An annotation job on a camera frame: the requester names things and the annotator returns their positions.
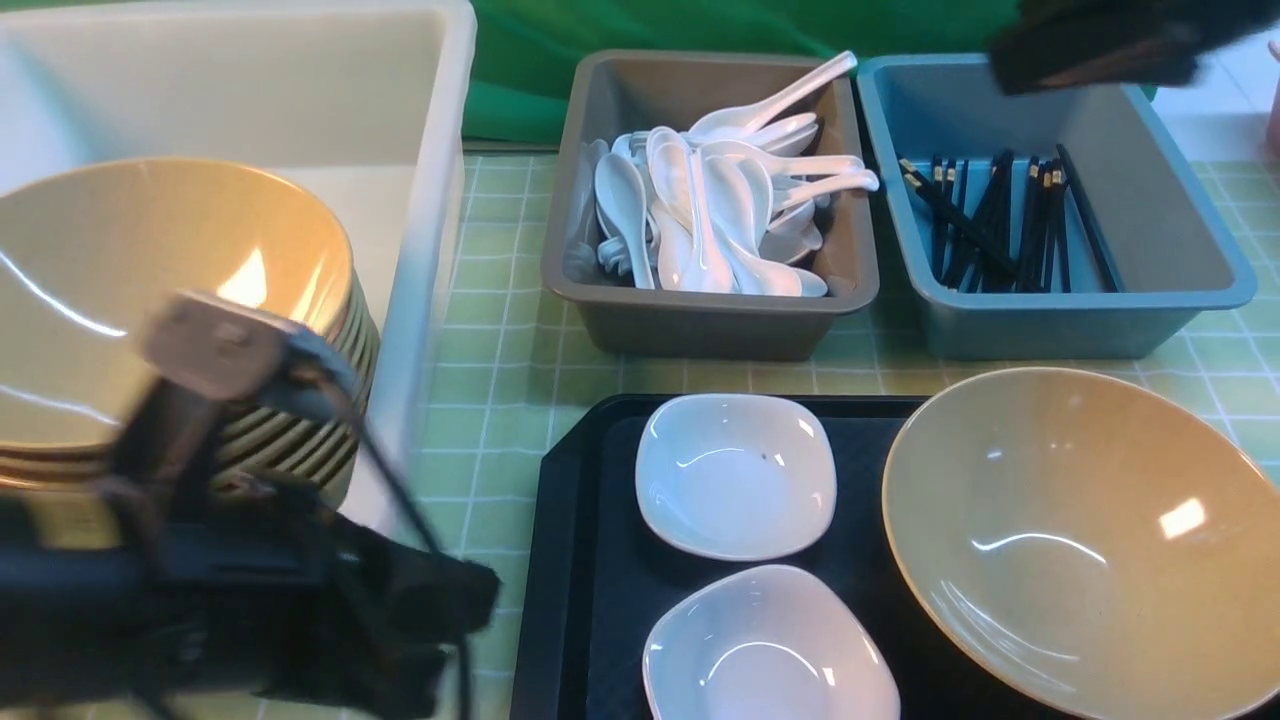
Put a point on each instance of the white spoon top of pile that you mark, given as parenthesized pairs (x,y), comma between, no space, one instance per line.
(742,121)

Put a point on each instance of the white soup spoon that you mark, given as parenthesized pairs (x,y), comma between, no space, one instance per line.
(714,272)

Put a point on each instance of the blue plastic chopstick bin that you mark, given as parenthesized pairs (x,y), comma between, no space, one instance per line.
(1172,256)

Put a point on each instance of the black chopstick rightmost in bin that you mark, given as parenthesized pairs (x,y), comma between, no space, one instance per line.
(1101,256)

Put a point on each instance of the black serving tray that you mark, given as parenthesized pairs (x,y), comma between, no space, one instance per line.
(598,579)

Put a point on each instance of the white square dish front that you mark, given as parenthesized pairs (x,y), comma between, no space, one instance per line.
(772,642)

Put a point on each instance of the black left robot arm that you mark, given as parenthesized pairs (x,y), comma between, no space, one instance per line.
(209,355)

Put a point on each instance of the white spoon left of pile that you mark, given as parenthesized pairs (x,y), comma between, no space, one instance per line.
(621,194)

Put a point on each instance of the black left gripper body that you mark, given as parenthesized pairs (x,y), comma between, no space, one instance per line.
(270,595)

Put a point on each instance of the stack of tan bowls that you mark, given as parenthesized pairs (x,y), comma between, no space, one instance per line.
(91,256)

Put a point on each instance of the tan noodle bowl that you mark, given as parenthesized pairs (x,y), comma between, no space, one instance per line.
(1089,543)

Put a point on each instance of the white square dish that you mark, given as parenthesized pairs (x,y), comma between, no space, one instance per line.
(737,478)
(772,642)

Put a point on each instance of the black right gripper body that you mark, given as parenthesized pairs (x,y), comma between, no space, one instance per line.
(1067,44)

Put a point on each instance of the white spoon of pile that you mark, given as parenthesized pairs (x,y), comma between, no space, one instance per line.
(621,194)
(742,121)
(790,192)

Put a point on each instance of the brown plastic spoon bin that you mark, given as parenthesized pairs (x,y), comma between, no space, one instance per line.
(623,90)

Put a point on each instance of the large white plastic tub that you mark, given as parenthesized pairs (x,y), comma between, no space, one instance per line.
(358,102)

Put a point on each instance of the green backdrop cloth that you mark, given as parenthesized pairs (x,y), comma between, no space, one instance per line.
(527,52)

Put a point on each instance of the black chopstick diagonal in bin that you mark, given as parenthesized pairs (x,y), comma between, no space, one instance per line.
(944,209)

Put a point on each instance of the white spoon right of pile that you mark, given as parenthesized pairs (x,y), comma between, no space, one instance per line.
(790,192)

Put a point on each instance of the green checkered table mat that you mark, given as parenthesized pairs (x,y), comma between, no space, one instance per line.
(512,370)

